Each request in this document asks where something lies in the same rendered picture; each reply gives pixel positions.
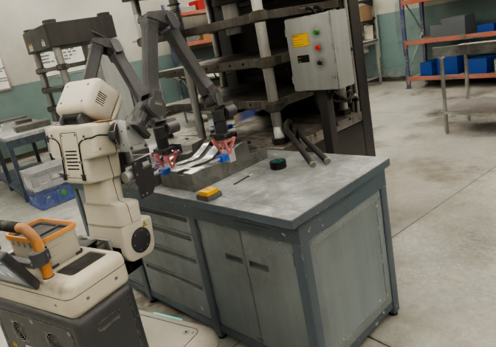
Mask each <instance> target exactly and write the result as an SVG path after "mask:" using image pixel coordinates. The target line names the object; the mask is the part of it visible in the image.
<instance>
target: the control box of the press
mask: <svg viewBox="0 0 496 347"><path fill-rule="evenodd" d="M284 24H285V30H284V32H285V36H286V38H287V42H288V48H289V56H290V61H291V66H292V75H293V76H292V82H293V84H294V89H295V91H296V92H304V91H306V92H309V93H312V92H313V93H314V100H315V103H316V105H317V107H318V109H319V110H320V114H321V120H322V125H323V135H324V140H325V150H326V153H327V154H340V146H339V140H338V135H337V124H336V119H335V113H334V102H333V94H334V92H335V89H342V88H344V87H346V86H350V85H352V84H354V72H353V66H352V59H351V48H350V41H349V35H348V23H347V17H346V11H345V8H343V9H338V10H331V11H327V12H323V13H317V14H313V15H309V16H302V17H298V18H291V19H287V20H285V21H284ZM317 97H318V99H317ZM318 100H319V101H318Z"/></svg>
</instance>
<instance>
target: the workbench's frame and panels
mask: <svg viewBox="0 0 496 347"><path fill-rule="evenodd" d="M388 166H390V159H387V160H386V161H384V162H383V163H382V164H380V165H378V166H377V167H375V168H374V169H372V170H371V171H369V172H367V173H366V174H364V175H363V176H361V177H360V178H358V179H357V180H355V181H353V182H352V183H351V184H349V185H347V186H346V187H344V188H343V189H341V190H339V191H338V192H336V193H335V194H333V195H332V196H330V197H328V198H327V199H326V200H324V201H322V202H321V203H319V204H318V205H316V206H315V207H313V208H312V209H310V210H308V211H307V212H305V213H304V214H303V215H301V216H299V217H297V218H296V219H295V220H293V221H287V220H283V219H276V218H272V217H268V216H262V215H258V214H254V213H248V212H244V211H240V210H233V209H229V208H225V207H219V206H215V205H209V204H205V203H201V202H195V201H190V200H187V199H180V198H176V197H173V196H166V195H162V194H158V193H153V194H151V195H150V196H147V197H146V198H144V199H142V200H141V198H140V194H139V191H138V189H134V188H122V190H123V198H131V199H137V200H138V202H139V210H140V215H148V216H150V217H151V223H152V228H153V233H154V249H153V250H152V252H151V253H150V254H148V255H146V256H144V257H142V258H141V259H142V266H141V267H139V268H138V269H136V270H134V271H133V272H132V273H131V274H129V275H128V280H127V282H126V283H128V284H130V285H131V286H133V287H135V288H137V289H139V290H141V291H143V292H145V293H146V295H147V298H148V299H149V300H150V302H151V303H155V302H156V301H157V299H159V300H161V301H163V302H165V303H167V304H169V305H171V306H173V307H175V308H176V309H178V310H180V311H182V312H184V313H186V314H188V315H190V316H192V317H194V318H196V319H198V320H200V321H202V322H204V323H206V324H208V325H210V326H212V327H214V329H215V333H216V334H217V335H218V338H219V339H224V338H225V337H227V335H230V336H232V337H234V338H236V339H238V340H240V341H242V342H244V343H246V344H248V345H250V346H252V347H357V346H358V345H359V344H360V343H361V342H362V341H363V340H364V339H365V338H366V337H367V336H368V335H369V334H370V333H371V331H372V330H373V329H374V328H375V327H376V326H377V325H378V324H379V322H380V321H381V320H382V319H383V318H384V317H385V316H386V315H387V314H389V315H391V316H396V315H397V314H398V310H399V298H398V290H397V283H396V271H395V264H394V257H393V244H392V236H391V229H390V217H389V210H388V197H387V190H386V179H385V169H386V168H387V167H388ZM71 185H72V189H73V191H74V194H75V198H76V201H77V205H78V208H79V211H80V214H81V218H82V220H83V224H84V227H85V230H86V234H87V236H89V228H88V223H87V220H86V212H85V207H84V205H85V203H86V197H85V192H84V187H83V184H78V183H71Z"/></svg>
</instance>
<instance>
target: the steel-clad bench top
mask: <svg viewBox="0 0 496 347"><path fill-rule="evenodd" d="M266 151H267V155H268V158H267V159H265V160H262V161H260V162H258V163H256V164H254V165H252V166H250V167H248V168H245V169H243V170H242V171H239V172H238V173H234V174H233V175H231V176H228V177H227V178H225V179H223V180H220V181H218V182H216V183H214V184H212V185H210V186H208V187H213V188H218V190H221V192H222V196H220V197H218V198H216V199H214V200H212V201H210V202H205V201H201V200H197V198H196V195H198V194H199V191H197V192H191V191H187V190H180V189H175V188H168V187H163V185H162V184H160V185H158V186H156V187H155V188H154V193H158V194H162V195H166V196H173V197H176V198H180V199H187V200H190V201H195V202H201V203H205V204H209V205H215V206H219V207H225V208H229V209H233V210H240V211H244V212H248V213H254V214H258V215H262V216H268V217H272V218H276V219H283V220H287V221H293V220H295V219H296V218H297V217H299V216H301V215H303V214H304V213H305V212H307V211H308V210H310V209H312V208H313V207H315V206H316V205H318V204H319V203H321V202H322V201H324V200H326V199H327V198H328V197H330V196H332V195H333V194H335V193H336V192H338V191H339V190H341V189H343V188H344V187H346V186H347V185H349V184H351V183H352V182H353V181H355V180H357V179H358V178H360V177H361V176H363V175H364V174H366V173H367V172H369V171H371V170H372V169H374V168H375V167H377V166H378V165H380V164H382V163H383V162H384V161H386V160H387V159H390V157H370V156H359V155H347V154H326V153H324V154H325V155H326V156H327V157H328V158H329V159H330V160H331V162H330V163H329V164H325V163H324V161H322V160H321V158H319V157H318V155H316V154H315V153H314V152H307V153H308V154H309V155H310V157H311V158H312V159H313V160H314V162H315V163H316V166H315V167H314V168H311V167H310V166H309V164H308V163H307V162H306V161H305V159H304V158H303V156H302V155H301V154H300V152H299V151H281V150H269V149H267V150H266ZM278 158H284V159H286V165H287V167H286V168H284V169H282V170H278V171H273V170H271V169H270V165H269V162H270V161H271V160H273V159H278ZM250 174H253V175H251V176H249V175H250ZM246 176H249V177H247V178H246V179H244V180H242V181H241V182H239V183H237V184H236V185H234V183H236V182H238V181H239V180H241V179H243V178H244V177H246Z"/></svg>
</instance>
